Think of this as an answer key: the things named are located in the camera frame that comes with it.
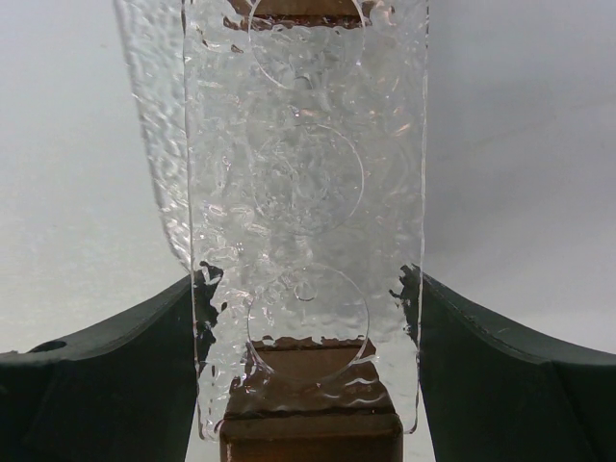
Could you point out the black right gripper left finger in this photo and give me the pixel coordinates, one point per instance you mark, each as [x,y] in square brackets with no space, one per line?
[123,389]

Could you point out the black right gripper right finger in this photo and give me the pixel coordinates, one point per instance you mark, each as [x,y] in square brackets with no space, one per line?
[496,390]

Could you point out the clear acrylic toothbrush stand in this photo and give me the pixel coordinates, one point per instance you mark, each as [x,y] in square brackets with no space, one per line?
[286,145]

